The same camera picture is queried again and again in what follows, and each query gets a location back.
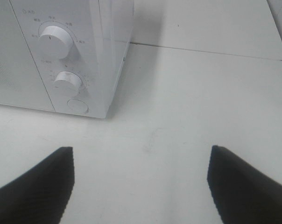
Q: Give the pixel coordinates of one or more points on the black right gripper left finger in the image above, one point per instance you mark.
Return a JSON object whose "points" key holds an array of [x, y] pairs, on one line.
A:
{"points": [[40, 195]]}

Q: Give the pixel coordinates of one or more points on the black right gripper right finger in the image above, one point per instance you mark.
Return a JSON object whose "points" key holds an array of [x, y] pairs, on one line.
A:
{"points": [[241, 193]]}

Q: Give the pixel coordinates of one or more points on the round white door button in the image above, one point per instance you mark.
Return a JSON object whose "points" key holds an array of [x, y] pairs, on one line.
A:
{"points": [[78, 106]]}

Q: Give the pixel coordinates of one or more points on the white timer knob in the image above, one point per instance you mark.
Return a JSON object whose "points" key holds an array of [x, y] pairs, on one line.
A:
{"points": [[68, 83]]}

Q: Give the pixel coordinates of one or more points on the white microwave door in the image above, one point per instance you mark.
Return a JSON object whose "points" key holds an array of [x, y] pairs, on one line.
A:
{"points": [[20, 82]]}

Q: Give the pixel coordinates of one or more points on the white microwave oven body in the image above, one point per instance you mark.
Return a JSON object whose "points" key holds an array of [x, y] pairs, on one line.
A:
{"points": [[101, 32]]}

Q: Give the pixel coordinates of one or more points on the upper white power knob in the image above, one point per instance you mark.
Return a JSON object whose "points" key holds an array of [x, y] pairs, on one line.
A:
{"points": [[55, 42]]}

